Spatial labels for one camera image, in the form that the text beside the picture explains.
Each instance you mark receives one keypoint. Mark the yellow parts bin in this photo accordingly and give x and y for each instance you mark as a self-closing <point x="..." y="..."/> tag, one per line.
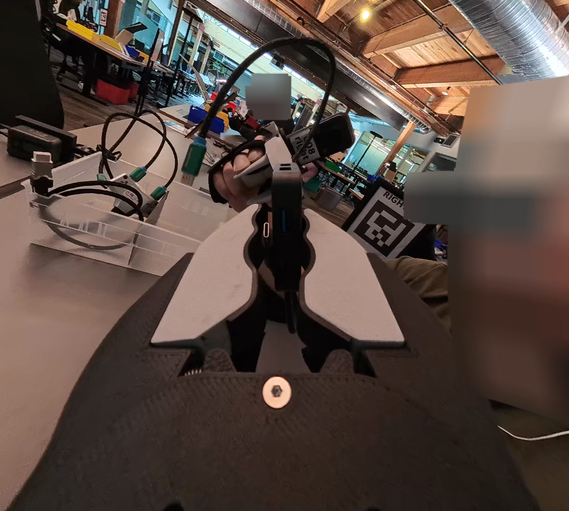
<point x="113" y="44"/>
<point x="83" y="29"/>

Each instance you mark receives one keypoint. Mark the black port hub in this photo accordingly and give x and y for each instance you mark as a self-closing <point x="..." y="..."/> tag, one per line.
<point x="286" y="253"/>

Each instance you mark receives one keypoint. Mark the grey metal bucket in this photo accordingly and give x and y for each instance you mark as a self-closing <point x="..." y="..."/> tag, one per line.
<point x="331" y="198"/>

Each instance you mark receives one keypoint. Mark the person's right hand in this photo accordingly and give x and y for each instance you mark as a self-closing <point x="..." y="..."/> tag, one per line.
<point x="235" y="190"/>

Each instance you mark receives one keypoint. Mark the red crate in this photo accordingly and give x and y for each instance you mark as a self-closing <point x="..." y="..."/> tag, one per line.
<point x="113" y="92"/>

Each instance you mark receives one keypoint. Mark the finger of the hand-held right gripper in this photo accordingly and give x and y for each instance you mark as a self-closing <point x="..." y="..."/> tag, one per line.
<point x="260" y="197"/>
<point x="269" y="155"/>

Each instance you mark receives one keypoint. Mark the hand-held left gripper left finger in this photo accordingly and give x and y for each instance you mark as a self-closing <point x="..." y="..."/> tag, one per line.
<point x="213" y="279"/>

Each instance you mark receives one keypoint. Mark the black and white tag board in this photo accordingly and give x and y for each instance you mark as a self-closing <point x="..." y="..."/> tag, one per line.
<point x="386" y="224"/>

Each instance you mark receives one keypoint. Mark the ceiling lamp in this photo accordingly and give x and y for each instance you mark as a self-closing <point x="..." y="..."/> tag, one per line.
<point x="365" y="15"/>

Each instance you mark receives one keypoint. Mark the black chair back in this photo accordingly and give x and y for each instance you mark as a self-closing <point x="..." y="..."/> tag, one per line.
<point x="26" y="66"/>

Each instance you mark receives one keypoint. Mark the person's olive garment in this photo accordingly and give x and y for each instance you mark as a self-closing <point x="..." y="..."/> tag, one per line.
<point x="422" y="284"/>

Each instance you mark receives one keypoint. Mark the clear plastic bin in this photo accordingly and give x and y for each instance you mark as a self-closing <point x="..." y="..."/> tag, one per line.
<point x="111" y="253"/>

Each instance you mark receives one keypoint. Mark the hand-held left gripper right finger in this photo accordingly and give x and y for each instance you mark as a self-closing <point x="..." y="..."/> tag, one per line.
<point x="351" y="293"/>

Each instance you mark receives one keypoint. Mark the blue parts bin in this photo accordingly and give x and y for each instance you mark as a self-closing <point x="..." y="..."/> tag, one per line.
<point x="213" y="121"/>

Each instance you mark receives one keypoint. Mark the black power adapter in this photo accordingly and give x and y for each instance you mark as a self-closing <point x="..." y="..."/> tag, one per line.
<point x="33" y="141"/>

